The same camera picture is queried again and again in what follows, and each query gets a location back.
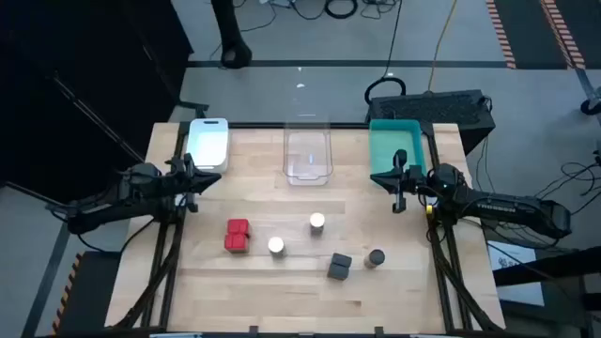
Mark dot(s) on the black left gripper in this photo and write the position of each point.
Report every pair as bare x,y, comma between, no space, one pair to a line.
180,180

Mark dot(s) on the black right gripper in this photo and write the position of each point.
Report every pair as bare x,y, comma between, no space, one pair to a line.
413,180

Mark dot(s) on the red spice tin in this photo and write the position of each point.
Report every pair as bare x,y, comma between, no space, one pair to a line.
238,226
236,242

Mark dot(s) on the white-lid spice jar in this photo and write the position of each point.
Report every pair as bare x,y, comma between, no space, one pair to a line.
317,219
276,245

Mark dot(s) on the black spice tin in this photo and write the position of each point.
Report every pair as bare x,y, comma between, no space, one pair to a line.
337,271
342,260

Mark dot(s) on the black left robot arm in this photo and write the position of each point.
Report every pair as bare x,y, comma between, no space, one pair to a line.
141,183

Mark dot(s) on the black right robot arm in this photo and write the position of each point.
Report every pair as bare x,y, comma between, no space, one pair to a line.
507,209

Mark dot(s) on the white plastic bin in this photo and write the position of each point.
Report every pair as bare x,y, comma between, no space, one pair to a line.
209,143

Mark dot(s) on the teal plastic bin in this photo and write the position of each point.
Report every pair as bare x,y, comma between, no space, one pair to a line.
387,141

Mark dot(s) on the dark-lid spice jar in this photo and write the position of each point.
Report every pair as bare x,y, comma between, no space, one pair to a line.
375,257

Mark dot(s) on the clear plastic bin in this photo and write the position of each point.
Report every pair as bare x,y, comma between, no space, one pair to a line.
307,159

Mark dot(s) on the black perforated computer case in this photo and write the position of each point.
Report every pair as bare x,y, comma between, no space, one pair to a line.
436,108

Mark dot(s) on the white paper sheet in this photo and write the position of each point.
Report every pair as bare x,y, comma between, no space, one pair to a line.
509,256

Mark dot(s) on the black stand leg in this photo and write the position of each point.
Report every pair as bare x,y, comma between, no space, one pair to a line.
230,28

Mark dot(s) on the black hazard-striped floor mat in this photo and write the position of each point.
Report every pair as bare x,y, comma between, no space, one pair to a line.
521,23
89,291
587,28

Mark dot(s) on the black curtain partition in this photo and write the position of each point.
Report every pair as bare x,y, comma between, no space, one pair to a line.
70,70

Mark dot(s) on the black caster wheel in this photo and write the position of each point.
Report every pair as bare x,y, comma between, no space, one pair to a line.
590,107

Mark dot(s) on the black aluminium cross rail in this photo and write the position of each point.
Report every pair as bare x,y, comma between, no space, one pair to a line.
270,125

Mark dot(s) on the black aluminium side frame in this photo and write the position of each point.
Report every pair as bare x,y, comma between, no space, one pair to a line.
446,305
165,305

